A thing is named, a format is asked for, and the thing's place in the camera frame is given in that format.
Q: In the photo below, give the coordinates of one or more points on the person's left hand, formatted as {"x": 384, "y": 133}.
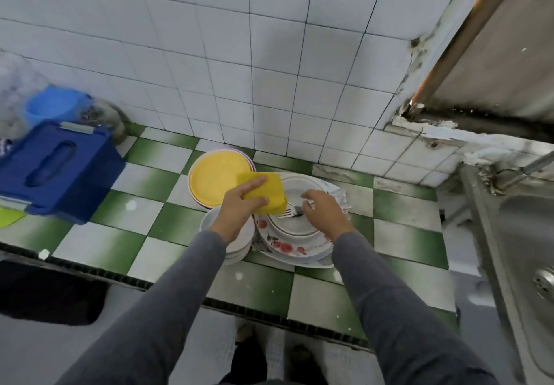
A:
{"x": 235, "y": 212}

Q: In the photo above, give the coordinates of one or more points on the metal faucet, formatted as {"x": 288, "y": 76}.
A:
{"x": 519, "y": 173}

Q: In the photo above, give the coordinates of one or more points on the stack of small white bowls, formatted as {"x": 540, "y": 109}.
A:
{"x": 238, "y": 244}

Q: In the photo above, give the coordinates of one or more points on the person's black shoe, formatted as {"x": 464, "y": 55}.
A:
{"x": 251, "y": 359}
{"x": 303, "y": 363}

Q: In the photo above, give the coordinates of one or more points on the blue plastic box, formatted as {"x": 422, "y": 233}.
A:
{"x": 52, "y": 168}

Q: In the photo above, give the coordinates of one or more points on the person's right hand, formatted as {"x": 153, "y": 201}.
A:
{"x": 327, "y": 214}

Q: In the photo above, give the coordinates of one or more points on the person's right forearm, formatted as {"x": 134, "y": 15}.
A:
{"x": 398, "y": 320}

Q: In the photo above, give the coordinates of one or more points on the glass jar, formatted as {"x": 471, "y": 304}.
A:
{"x": 104, "y": 116}

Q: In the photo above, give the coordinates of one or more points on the blue plastic bowl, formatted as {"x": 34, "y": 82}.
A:
{"x": 54, "y": 103}

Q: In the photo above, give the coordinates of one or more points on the stainless steel sink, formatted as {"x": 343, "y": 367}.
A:
{"x": 511, "y": 251}

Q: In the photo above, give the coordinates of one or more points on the clear plastic bag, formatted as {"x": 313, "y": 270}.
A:
{"x": 13, "y": 86}

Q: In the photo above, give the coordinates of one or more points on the lime green plastic bowl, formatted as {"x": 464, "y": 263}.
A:
{"x": 9, "y": 216}

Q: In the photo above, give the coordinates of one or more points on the metal fork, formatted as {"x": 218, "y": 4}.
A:
{"x": 290, "y": 212}

